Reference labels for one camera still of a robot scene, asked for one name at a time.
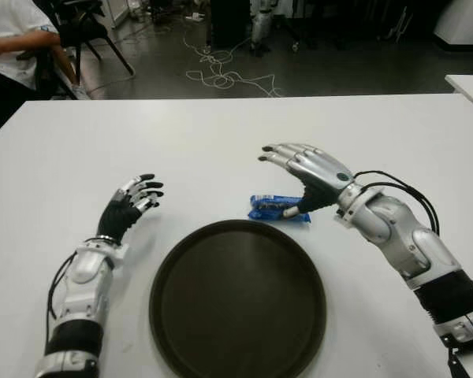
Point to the black chair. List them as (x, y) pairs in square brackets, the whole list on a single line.
[(83, 31)]

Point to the white cupboard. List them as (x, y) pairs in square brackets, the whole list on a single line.
[(116, 12)]

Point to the bare-legged person with white shoes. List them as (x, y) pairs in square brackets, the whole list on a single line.
[(65, 63)]

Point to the grey folded metal frame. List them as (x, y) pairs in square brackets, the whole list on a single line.
[(400, 27)]

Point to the blue Oreo cookie pack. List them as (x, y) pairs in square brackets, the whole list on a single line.
[(264, 208)]

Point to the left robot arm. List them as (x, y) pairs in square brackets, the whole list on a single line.
[(84, 271)]

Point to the seated person in white shirt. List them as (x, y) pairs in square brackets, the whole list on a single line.
[(8, 31)]

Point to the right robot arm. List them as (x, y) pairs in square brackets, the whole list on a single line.
[(394, 224)]

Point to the round dark brown tray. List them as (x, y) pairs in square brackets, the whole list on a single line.
[(236, 299)]

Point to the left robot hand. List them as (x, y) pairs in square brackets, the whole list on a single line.
[(118, 214)]

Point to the white pedestal with black base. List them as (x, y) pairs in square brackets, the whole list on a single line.
[(465, 19)]

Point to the white power strip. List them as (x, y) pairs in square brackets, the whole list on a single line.
[(197, 16)]

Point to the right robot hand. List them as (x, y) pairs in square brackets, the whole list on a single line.
[(319, 169)]

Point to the silver humanoid robot legs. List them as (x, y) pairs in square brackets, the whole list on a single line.
[(260, 23)]

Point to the black cabinet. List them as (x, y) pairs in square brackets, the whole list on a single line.
[(228, 23)]

